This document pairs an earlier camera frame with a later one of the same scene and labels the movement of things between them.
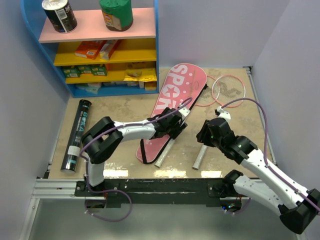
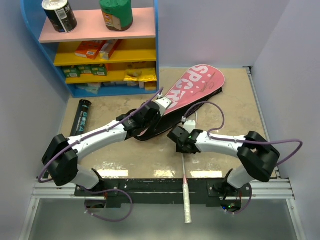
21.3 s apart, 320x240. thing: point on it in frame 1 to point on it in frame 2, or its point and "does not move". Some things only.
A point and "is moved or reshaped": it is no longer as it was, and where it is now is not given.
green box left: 71,72 does not move
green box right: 99,69 does not move
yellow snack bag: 143,74 does not move
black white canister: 60,15 does not move
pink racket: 228,91 to 186,195
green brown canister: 118,14 does not move
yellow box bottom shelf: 150,85 does not move
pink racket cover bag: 183,81 is moved or reshaped
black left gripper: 174,132 to 158,116
